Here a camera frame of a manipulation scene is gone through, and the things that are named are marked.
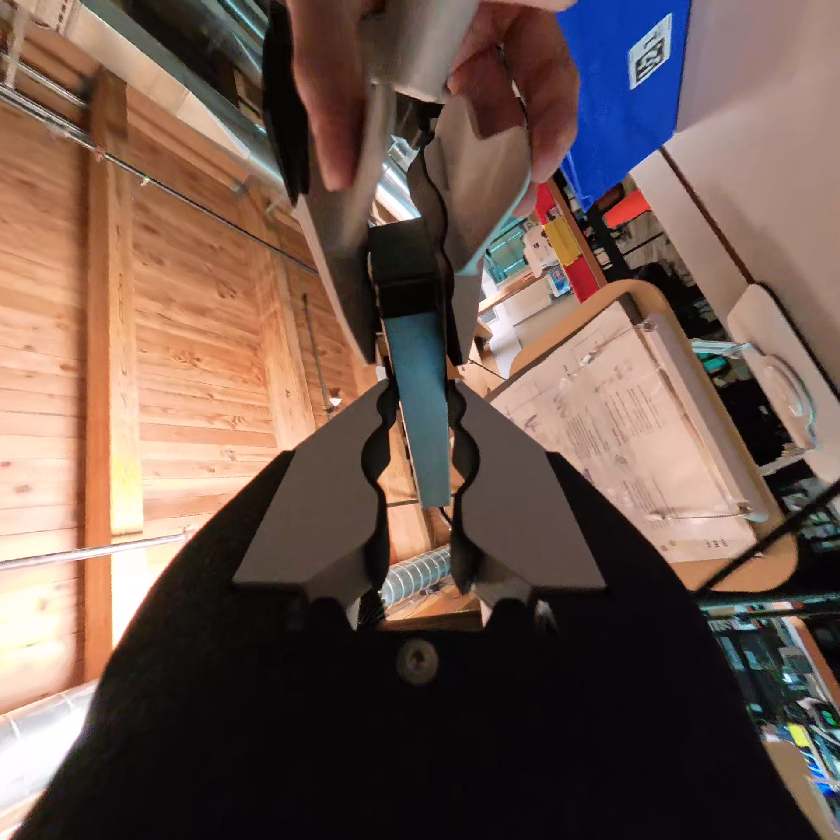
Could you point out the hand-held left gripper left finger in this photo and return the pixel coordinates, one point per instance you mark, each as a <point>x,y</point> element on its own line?
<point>308,525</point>

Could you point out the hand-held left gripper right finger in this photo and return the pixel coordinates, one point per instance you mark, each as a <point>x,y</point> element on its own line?
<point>531,525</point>

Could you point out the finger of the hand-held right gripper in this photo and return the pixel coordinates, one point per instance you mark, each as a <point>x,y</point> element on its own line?
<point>354,275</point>
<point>479,184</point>

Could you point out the long black usb hub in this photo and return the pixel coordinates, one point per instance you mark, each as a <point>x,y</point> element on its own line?
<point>420,394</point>

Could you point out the blue storage bin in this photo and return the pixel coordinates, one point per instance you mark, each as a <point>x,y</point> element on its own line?
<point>604,118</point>

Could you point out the person's right hand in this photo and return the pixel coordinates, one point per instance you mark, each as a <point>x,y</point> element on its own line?
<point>328,98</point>

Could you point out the white cardboard box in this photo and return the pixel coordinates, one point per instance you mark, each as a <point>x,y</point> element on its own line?
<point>537,249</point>

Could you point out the yellow storage bin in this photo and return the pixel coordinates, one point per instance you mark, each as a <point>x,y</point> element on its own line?
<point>563,241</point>

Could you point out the blue header printed sheet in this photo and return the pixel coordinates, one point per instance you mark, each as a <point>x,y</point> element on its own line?
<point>623,446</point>

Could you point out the red storage bin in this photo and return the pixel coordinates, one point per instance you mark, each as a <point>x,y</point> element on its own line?
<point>584,282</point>

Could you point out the wooden document stand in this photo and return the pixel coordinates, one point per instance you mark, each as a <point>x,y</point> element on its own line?
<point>741,571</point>

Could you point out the black tripod pole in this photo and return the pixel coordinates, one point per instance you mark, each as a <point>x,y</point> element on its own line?
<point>768,558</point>

